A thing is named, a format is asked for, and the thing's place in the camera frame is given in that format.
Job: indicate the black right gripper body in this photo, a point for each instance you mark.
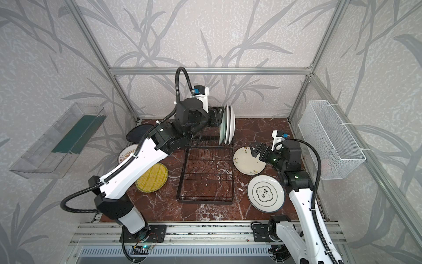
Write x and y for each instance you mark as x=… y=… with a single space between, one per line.
x=274 y=158

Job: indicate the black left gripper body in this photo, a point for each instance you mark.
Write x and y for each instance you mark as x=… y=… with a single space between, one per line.
x=213 y=117

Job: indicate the mint green flower plate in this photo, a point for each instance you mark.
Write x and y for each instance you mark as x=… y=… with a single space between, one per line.
x=222 y=128

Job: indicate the white plate green text rim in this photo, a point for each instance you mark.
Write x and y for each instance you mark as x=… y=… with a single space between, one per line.
x=232 y=125

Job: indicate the cream plate with floral sprigs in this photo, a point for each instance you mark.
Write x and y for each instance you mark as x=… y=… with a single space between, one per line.
x=246 y=163

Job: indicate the white plate green clover emblem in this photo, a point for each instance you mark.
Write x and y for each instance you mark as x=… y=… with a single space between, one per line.
x=266 y=194

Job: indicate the white plate orange sunburst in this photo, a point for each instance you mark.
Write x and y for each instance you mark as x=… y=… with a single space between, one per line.
x=228 y=121
x=125 y=153

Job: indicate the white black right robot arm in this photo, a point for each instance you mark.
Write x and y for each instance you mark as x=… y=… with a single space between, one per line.
x=315 y=245

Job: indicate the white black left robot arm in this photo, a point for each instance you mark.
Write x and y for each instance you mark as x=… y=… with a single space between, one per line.
x=189 y=117

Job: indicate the black round plate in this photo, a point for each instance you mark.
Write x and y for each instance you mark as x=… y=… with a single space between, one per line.
x=135 y=135

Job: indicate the yellow woven round plate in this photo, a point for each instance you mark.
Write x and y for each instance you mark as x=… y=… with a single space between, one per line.
x=154 y=179

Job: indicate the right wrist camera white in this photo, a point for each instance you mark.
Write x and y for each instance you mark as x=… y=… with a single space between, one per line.
x=278 y=137

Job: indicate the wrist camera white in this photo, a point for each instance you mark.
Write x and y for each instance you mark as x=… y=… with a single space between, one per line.
x=202 y=92
x=278 y=137

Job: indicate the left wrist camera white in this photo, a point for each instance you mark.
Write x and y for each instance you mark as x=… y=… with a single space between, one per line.
x=202 y=92

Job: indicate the white wire mesh basket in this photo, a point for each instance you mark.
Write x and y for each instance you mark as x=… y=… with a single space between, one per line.
x=339 y=152

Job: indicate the black wire dish rack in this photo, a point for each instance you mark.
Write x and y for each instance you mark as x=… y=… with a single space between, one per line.
x=207 y=175

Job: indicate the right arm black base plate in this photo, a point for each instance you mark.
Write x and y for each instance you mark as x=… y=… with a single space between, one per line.
x=260 y=232

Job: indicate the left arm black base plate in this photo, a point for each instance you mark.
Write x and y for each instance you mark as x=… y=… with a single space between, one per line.
x=153 y=233

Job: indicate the clear plastic wall bin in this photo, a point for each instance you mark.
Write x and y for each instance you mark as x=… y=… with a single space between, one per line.
x=56 y=151

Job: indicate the aluminium frame rail base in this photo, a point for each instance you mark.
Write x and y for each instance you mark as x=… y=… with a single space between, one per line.
x=177 y=233

